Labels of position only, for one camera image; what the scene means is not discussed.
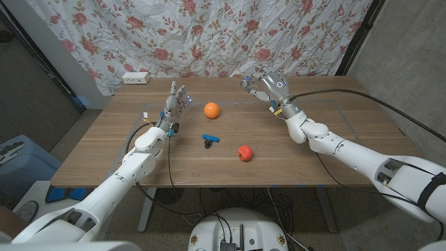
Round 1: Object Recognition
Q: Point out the white floor cable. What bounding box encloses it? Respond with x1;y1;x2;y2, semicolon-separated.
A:
266;188;310;251

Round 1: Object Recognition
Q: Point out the red apple-shaped object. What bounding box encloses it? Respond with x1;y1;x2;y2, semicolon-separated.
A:
238;144;254;162

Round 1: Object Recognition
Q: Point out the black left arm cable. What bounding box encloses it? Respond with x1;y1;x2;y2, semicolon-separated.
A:
124;121;210;217

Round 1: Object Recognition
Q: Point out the white robot torso base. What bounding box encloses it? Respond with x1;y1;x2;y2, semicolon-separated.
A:
187;208;289;251

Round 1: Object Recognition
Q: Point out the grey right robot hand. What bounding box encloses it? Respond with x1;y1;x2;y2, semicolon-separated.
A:
239;66;296;115

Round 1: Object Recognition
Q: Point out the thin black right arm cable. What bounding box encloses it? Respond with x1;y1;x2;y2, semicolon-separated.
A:
314;151;445;243

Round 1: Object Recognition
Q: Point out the blue storage bin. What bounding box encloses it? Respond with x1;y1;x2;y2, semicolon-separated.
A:
0;135;63;206

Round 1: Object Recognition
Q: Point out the orange fruit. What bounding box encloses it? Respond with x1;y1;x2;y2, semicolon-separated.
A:
203;102;221;119

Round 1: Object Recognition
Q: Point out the clear glass salt shaker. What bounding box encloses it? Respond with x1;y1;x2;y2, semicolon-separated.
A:
241;78;258;94

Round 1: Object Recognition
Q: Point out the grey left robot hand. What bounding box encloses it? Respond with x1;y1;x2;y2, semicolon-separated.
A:
157;80;194;132

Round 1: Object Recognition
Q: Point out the black backdrop stand pole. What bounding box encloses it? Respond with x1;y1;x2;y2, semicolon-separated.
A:
334;0;387;77

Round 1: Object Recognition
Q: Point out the white mat with blue shapes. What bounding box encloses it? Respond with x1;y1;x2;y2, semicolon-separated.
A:
12;180;91;224

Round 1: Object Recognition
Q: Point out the white power strip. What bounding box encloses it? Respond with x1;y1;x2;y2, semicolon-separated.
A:
121;71;151;85

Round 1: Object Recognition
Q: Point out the floral backdrop cloth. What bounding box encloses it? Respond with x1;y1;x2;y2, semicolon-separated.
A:
24;0;374;96

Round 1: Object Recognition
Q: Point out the grey table leg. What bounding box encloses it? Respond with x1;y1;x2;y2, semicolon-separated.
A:
137;187;157;234
315;186;338;234

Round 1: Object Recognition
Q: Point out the blue black screwdriver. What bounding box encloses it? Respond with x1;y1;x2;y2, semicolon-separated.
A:
202;134;221;149

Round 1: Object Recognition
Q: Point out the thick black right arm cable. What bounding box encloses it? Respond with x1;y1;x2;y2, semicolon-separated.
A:
288;89;446;144

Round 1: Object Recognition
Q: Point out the black round floor base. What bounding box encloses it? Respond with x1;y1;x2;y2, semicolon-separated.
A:
155;188;185;206

